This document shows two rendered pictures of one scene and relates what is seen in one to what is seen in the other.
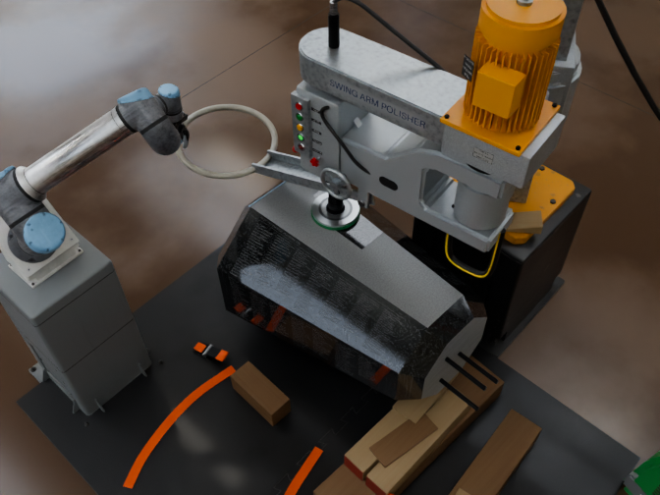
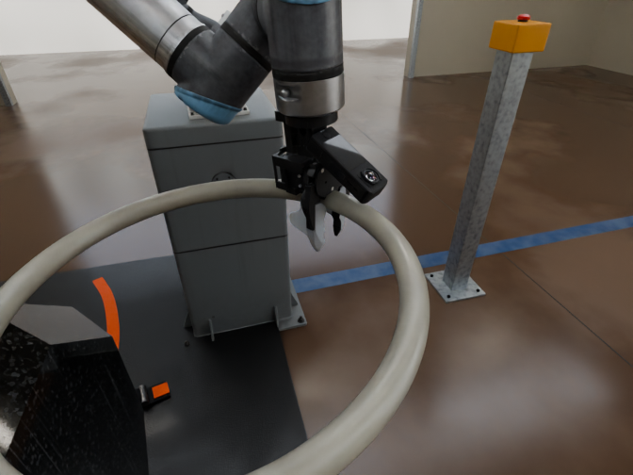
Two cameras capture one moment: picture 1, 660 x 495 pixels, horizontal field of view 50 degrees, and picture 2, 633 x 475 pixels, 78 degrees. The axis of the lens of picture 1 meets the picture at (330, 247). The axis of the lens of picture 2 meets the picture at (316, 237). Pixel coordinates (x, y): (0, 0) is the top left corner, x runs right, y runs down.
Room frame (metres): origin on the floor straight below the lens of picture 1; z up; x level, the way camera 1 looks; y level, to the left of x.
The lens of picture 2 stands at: (2.85, 0.26, 1.21)
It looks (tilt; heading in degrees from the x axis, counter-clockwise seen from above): 34 degrees down; 121
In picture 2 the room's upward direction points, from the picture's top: straight up
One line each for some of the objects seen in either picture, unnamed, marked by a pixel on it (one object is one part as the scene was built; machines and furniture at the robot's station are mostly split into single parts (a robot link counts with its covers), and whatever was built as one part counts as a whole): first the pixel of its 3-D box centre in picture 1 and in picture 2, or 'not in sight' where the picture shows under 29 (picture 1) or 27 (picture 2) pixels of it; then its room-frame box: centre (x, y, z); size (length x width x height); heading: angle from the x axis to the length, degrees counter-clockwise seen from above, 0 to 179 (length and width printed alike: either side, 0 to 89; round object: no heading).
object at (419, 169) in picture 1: (416, 173); not in sight; (1.93, -0.33, 1.30); 0.74 x 0.23 x 0.49; 52
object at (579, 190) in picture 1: (491, 243); not in sight; (2.36, -0.83, 0.37); 0.66 x 0.66 x 0.74; 46
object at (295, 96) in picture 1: (302, 125); not in sight; (2.13, 0.10, 1.37); 0.08 x 0.03 x 0.28; 52
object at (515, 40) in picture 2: not in sight; (481, 178); (2.70, 1.77, 0.54); 0.20 x 0.20 x 1.09; 46
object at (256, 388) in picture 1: (260, 393); not in sight; (1.68, 0.35, 0.07); 0.30 x 0.12 x 0.12; 44
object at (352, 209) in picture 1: (335, 208); not in sight; (2.18, -0.03, 0.84); 0.21 x 0.21 x 0.01
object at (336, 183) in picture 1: (341, 179); not in sight; (2.01, -0.05, 1.20); 0.15 x 0.10 x 0.15; 52
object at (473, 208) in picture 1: (482, 193); not in sight; (1.77, -0.55, 1.34); 0.19 x 0.19 x 0.20
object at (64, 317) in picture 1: (74, 320); (227, 216); (1.89, 1.20, 0.43); 0.50 x 0.50 x 0.85; 47
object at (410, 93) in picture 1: (415, 100); not in sight; (1.96, -0.30, 1.62); 0.96 x 0.25 x 0.17; 52
